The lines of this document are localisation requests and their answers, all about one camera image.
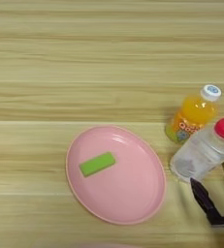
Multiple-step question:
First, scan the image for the clear water bottle red cap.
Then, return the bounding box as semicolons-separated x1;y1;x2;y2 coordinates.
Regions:
169;117;224;184

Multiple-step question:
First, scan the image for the orange juice bottle white cap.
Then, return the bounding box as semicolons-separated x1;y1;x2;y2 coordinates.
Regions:
164;83;223;145

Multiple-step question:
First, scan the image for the pink oval plastic plate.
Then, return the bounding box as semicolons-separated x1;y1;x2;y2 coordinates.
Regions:
65;125;167;226

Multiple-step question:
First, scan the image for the green rectangular block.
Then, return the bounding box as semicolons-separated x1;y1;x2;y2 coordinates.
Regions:
79;151;117;178

